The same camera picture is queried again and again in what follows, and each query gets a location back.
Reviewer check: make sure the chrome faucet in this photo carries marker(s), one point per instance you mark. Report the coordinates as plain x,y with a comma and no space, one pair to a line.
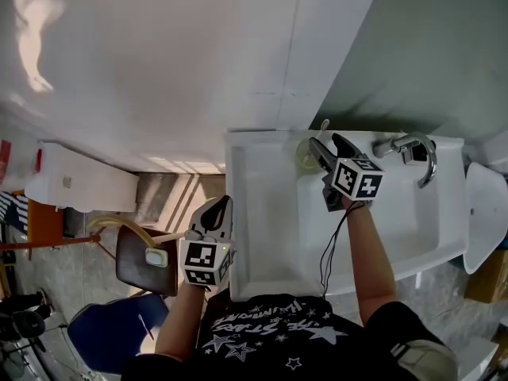
429,161

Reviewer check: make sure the brown wooden rod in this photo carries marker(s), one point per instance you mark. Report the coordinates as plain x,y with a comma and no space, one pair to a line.
47,245

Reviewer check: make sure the white water dispenser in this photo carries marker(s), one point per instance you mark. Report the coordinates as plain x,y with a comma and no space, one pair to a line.
87,185

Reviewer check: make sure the person's right forearm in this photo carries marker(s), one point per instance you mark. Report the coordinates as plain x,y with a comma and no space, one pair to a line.
369,260

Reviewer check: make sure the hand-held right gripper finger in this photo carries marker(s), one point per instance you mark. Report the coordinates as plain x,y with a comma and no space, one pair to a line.
346,147
324,156

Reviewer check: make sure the thin pale brush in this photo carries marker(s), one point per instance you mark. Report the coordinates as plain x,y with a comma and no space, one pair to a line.
146,327

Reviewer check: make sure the white curved tub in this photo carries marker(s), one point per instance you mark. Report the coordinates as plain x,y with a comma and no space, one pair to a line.
486,216

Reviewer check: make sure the black camera equipment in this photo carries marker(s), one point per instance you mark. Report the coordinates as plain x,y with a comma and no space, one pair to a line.
24,320

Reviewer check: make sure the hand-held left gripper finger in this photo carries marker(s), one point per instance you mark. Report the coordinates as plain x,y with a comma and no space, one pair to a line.
228,220
207,218

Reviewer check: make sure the blue upholstered chair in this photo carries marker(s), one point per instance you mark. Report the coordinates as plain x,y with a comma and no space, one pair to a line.
107,335

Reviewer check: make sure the wooden chair brown seat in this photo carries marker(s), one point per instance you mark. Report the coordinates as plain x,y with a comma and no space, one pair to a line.
139,268

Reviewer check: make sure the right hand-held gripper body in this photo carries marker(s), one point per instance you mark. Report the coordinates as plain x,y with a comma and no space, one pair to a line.
353,179

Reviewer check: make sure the person's black printed shirt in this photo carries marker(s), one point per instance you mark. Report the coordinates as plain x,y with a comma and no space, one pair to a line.
285,339

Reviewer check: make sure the pale green soap box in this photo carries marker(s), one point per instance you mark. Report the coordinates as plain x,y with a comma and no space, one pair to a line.
155,257

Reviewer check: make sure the black pump soap dispenser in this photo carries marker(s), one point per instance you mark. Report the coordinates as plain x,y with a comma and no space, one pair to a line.
412,154

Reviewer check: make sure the white sink vanity cabinet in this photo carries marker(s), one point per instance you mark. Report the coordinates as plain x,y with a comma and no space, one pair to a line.
270,212

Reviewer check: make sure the large cardboard box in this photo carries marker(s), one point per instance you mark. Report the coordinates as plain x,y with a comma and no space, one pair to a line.
490,278

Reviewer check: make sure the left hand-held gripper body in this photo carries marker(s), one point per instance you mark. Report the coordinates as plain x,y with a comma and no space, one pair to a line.
202,260

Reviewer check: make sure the translucent yellowish cup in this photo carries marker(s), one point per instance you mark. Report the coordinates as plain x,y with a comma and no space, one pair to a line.
301,161

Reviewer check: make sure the person's left forearm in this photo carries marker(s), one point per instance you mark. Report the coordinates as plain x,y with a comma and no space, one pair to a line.
178,324

